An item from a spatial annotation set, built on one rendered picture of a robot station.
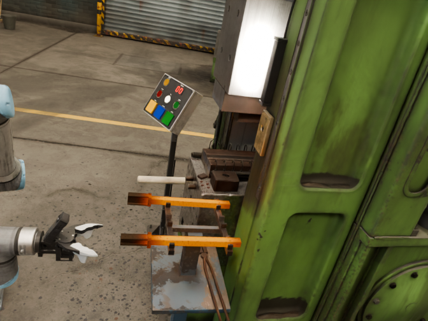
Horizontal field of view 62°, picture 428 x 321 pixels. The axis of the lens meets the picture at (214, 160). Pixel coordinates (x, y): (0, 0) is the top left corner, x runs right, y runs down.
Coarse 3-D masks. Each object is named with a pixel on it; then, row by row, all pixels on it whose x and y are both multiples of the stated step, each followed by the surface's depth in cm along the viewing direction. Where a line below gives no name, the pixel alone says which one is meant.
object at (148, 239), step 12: (120, 240) 122; (132, 240) 122; (144, 240) 122; (156, 240) 123; (168, 240) 124; (180, 240) 125; (192, 240) 126; (204, 240) 128; (216, 240) 129; (228, 240) 130; (240, 240) 131
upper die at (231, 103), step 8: (216, 80) 172; (216, 88) 172; (216, 96) 171; (224, 96) 159; (232, 96) 159; (240, 96) 160; (224, 104) 160; (232, 104) 161; (240, 104) 162; (248, 104) 163; (256, 104) 164; (240, 112) 164; (248, 112) 165; (256, 112) 166
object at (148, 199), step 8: (128, 192) 143; (128, 200) 143; (136, 200) 144; (144, 200) 144; (152, 200) 144; (160, 200) 145; (168, 200) 145; (176, 200) 146; (184, 200) 147; (192, 200) 148; (200, 200) 149; (208, 200) 150; (216, 200) 152; (224, 208) 151
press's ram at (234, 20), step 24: (240, 0) 143; (264, 0) 138; (288, 0) 145; (240, 24) 141; (264, 24) 142; (240, 48) 145; (264, 48) 147; (216, 72) 173; (240, 72) 149; (264, 72) 152
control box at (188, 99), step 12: (168, 84) 223; (180, 84) 216; (156, 96) 226; (180, 96) 213; (192, 96) 208; (144, 108) 231; (156, 108) 223; (168, 108) 216; (180, 108) 209; (192, 108) 212; (156, 120) 220; (180, 120) 211
